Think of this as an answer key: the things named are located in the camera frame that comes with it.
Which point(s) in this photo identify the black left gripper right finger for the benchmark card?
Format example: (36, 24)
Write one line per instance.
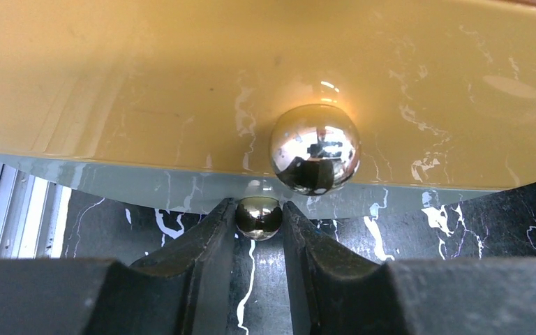
(333, 290)

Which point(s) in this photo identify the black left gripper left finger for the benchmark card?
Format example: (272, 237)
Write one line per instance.
(182, 288)

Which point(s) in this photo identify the cream cylindrical drum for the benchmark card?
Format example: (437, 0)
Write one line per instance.
(329, 104)

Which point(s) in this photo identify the aluminium frame rail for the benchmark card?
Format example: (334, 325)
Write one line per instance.
(33, 215)

